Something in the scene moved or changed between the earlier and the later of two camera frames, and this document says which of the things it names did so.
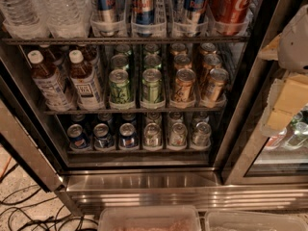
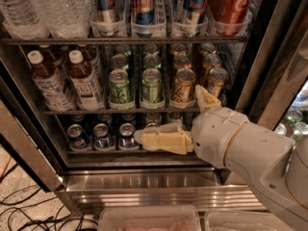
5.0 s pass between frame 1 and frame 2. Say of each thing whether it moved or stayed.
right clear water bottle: stayed
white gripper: moved
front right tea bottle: stayed
